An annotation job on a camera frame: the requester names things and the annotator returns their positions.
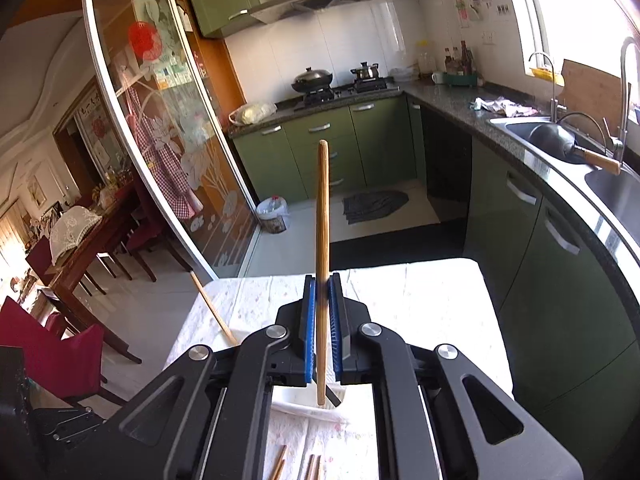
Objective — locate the small white cup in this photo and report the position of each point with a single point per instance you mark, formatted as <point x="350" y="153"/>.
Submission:
<point x="438" y="78"/>

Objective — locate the green base cabinet with drawers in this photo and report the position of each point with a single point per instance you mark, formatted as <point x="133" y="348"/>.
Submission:
<point x="310" y="155"/>

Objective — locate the small steel faucet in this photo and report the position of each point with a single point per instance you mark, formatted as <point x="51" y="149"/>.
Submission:
<point x="552" y="90"/>

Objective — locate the wooden cutting board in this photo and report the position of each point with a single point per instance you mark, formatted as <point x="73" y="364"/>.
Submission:
<point x="590" y="82"/>

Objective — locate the small steel pot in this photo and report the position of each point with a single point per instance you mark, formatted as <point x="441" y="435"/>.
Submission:
<point x="365" y="72"/>

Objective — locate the etched glass sliding door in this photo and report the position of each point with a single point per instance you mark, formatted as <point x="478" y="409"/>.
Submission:
<point x="200" y="160"/>

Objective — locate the white plastic bag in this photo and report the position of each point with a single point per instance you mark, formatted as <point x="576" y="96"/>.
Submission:
<point x="252" y="114"/>

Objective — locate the wooden dining chair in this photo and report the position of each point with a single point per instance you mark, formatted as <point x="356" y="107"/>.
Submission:
<point x="145" y="240"/>

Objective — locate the dark green bottle tray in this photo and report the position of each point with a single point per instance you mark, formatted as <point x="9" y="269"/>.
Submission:
<point x="462" y="81"/>

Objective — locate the black tripod head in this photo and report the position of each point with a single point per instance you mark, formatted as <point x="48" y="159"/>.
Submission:
<point x="60" y="425"/>

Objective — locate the wooden chopstick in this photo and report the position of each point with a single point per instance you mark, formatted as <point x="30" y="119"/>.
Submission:
<point x="322" y="210"/>
<point x="315" y="467"/>
<point x="278" y="462"/>
<point x="212" y="307"/>
<point x="305" y="467"/>

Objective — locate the red checked apron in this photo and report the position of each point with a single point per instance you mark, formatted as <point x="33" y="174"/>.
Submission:
<point x="167" y="155"/>

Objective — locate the wooden dining table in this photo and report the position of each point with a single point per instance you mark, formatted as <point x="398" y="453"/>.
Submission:
<point x="95" y="260"/>

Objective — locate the dark granite countertop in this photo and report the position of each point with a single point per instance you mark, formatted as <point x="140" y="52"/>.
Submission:
<point x="450" y="97"/>

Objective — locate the white lace food cover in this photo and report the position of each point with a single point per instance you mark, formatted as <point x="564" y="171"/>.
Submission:
<point x="75" y="230"/>

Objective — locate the red covered dining chair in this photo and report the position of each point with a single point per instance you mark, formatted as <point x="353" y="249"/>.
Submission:
<point x="50" y="355"/>

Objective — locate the white plastic utensil holder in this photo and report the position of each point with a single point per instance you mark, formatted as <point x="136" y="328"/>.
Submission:
<point x="295" y="402"/>

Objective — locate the wall hooks with hanging tools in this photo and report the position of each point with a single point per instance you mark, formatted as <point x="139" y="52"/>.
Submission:
<point x="472" y="2"/>

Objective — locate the crumpled dish rag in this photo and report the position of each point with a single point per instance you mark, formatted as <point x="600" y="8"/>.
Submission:
<point x="502" y="106"/>

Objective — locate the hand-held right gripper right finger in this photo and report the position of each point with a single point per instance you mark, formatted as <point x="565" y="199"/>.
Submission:
<point x="337" y="330"/>

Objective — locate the stainless steel sink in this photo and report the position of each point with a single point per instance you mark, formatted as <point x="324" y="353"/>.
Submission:
<point x="615" y="200"/>

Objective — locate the floral white tablecloth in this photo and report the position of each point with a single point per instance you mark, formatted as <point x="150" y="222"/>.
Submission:
<point x="425" y="300"/>

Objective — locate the yellow sponge holder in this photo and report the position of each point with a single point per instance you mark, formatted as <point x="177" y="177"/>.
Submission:
<point x="547" y="75"/>

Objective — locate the tall steel faucet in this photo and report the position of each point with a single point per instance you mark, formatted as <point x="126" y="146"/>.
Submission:
<point x="623" y="85"/>

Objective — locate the grey floor mat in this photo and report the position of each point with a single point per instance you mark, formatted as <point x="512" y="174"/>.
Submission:
<point x="375" y="207"/>

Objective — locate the group of condiment bottles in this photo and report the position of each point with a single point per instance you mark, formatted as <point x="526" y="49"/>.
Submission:
<point x="457" y="60"/>

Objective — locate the red paper decoration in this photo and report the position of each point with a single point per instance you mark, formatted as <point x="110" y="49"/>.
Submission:
<point x="145" y="40"/>

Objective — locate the kitchen window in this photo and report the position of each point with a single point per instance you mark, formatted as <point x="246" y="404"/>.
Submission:
<point x="580" y="5"/>

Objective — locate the black gas stove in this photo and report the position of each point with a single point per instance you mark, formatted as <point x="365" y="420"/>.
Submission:
<point x="350" y="92"/>

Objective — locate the clear plastic food containers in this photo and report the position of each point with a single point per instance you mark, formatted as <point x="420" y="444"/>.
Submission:
<point x="412" y="65"/>

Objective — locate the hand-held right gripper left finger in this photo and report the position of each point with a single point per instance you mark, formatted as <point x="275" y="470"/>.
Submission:
<point x="311" y="330"/>

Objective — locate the black wok with lid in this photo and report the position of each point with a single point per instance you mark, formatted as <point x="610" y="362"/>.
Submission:
<point x="311" y="80"/>

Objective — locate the trash bin with bottle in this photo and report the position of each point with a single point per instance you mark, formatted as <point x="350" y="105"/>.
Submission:
<point x="273" y="215"/>

